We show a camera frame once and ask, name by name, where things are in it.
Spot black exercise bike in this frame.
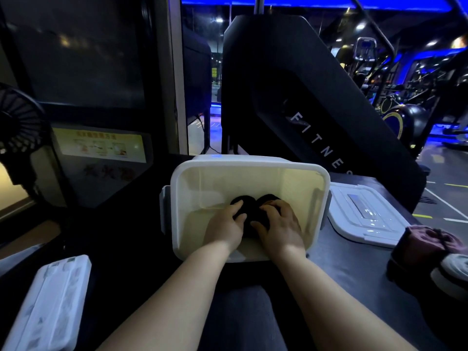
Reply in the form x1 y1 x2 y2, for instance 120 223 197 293
380 84 432 157

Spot person's left hand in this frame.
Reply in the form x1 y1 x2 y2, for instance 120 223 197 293
203 200 248 253

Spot white plastic storage box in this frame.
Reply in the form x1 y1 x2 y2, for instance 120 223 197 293
160 154 332 263

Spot black cloth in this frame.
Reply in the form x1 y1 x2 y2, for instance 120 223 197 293
230 194 282 239

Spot person's dark trousers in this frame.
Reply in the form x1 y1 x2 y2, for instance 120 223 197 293
197 285 289 351

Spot person's right hand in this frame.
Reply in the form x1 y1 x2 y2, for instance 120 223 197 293
250 199 306 261

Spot black small desk fan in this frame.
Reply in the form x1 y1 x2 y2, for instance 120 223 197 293
0 82 50 201

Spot white flat plastic case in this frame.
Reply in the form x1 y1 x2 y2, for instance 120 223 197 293
1 254 92 351

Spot white plastic box lid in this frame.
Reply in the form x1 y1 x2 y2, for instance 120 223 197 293
328 182 411 249

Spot black fitness machine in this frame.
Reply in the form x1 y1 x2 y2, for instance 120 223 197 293
221 14 428 213

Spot white striped folded towel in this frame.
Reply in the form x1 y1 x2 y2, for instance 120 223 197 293
430 253 468 302

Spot person's right forearm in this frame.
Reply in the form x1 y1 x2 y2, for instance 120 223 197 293
275 251 417 351

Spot yellow instruction sign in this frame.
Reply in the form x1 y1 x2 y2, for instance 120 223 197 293
52 127 147 164

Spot person's left forearm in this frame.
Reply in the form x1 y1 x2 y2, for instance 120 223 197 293
96 240 234 351

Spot maroon folded towel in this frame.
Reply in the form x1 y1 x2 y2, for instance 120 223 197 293
386 225 468 285

